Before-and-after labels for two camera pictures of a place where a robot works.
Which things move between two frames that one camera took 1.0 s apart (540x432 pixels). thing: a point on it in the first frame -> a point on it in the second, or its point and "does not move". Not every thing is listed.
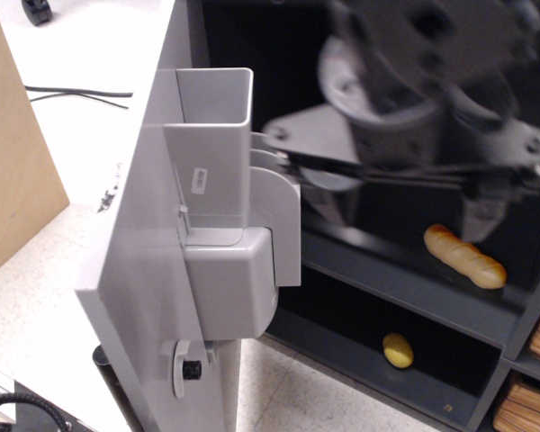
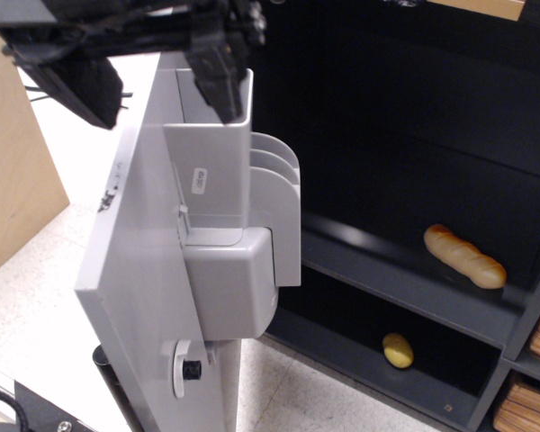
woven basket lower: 526,409 does not move
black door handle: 103,364 does not move
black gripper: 421,92 -> 58,44
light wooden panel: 22,194 does not move
